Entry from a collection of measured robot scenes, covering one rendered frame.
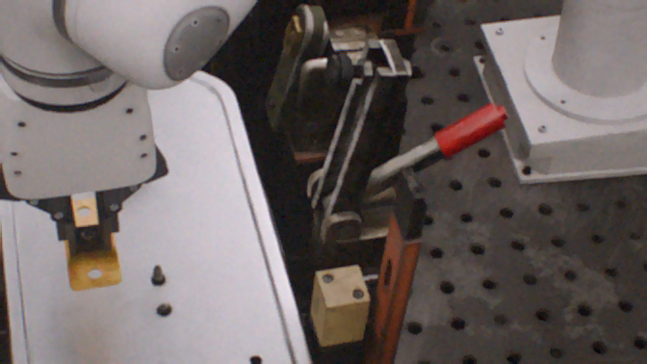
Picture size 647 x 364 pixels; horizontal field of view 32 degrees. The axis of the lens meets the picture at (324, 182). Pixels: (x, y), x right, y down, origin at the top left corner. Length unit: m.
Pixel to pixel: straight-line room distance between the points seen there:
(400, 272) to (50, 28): 0.29
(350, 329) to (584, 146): 0.63
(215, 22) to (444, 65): 0.97
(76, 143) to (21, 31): 0.11
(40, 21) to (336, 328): 0.34
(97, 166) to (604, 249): 0.78
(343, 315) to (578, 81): 0.67
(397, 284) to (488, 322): 0.51
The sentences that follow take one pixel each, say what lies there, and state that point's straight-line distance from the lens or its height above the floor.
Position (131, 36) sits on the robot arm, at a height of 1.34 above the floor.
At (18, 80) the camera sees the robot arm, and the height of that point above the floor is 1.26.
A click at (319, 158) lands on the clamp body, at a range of 1.07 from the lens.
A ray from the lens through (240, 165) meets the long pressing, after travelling 0.99.
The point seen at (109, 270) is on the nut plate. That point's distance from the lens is 0.85.
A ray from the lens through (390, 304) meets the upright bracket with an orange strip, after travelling 0.81.
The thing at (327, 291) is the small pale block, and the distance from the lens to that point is 0.84.
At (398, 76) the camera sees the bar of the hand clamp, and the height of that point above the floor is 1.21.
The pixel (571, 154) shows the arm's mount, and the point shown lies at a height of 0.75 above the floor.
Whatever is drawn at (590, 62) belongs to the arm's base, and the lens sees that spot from 1.41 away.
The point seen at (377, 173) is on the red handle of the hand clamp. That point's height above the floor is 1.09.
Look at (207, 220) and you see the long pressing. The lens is 0.96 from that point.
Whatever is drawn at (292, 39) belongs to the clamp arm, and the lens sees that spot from 0.99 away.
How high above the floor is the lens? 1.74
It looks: 48 degrees down
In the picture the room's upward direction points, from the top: 7 degrees clockwise
